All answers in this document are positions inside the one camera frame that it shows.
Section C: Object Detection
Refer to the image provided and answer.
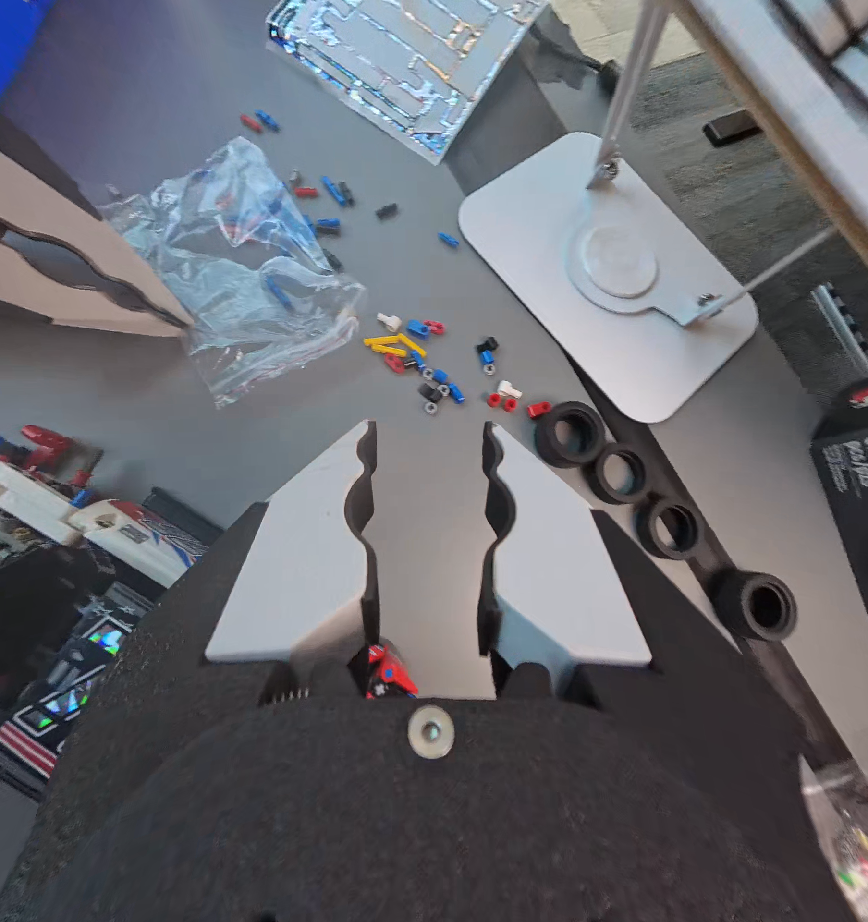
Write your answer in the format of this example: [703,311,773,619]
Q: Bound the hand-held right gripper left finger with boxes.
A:
[203,420,382,689]

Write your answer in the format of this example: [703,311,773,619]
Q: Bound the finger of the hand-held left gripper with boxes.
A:
[0,144,195,328]
[0,230,187,340]

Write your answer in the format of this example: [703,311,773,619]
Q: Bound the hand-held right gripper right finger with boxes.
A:
[479,422,654,694]

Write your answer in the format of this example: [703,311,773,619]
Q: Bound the blue storage bin white label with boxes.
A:
[0,0,46,105]

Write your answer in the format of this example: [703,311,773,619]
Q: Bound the clear zip bag red seal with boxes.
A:
[98,137,368,410]

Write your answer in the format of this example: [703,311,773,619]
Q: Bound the brick-built toy race car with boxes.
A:
[0,425,420,801]

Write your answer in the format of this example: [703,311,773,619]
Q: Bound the grey desk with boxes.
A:
[0,0,868,922]

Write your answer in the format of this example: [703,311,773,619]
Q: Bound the cluster of mixed small bricks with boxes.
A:
[364,317,553,420]

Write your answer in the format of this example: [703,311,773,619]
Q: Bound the pile of blue red pins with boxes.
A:
[210,169,344,311]

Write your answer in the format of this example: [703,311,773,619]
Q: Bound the toy car set box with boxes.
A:
[808,375,868,685]

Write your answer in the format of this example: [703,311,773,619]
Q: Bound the white rounded tray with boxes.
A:
[457,132,759,425]

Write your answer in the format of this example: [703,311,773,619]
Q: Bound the shiny printed booklet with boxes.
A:
[267,0,550,165]

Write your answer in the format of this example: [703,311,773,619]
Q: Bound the black flat floor object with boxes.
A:
[702,110,760,147]

